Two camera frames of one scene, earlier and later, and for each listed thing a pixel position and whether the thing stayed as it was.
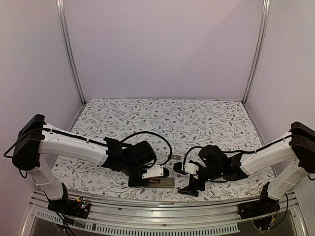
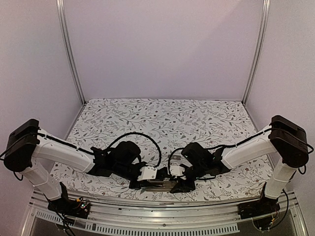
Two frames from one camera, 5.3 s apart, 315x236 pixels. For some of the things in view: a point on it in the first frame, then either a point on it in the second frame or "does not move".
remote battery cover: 178,157 does not move
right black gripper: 190,190 to 183,186
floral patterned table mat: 179,129 does not move
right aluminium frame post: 266,8 does not move
